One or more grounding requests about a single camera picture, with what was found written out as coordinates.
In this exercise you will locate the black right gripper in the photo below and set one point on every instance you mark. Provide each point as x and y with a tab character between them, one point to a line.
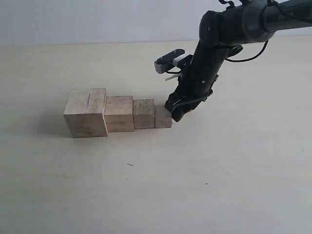
195	85

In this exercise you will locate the smallest wooden cube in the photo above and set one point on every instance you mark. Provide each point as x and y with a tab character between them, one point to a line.
163	118

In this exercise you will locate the third largest wooden cube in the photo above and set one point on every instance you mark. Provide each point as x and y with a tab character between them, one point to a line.
144	113

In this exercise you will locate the second largest wooden cube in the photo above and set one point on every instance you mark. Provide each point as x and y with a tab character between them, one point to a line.
119	114

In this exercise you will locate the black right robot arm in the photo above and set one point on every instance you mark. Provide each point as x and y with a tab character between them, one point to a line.
222	36

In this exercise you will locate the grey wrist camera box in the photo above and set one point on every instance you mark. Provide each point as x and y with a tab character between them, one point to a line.
177	58

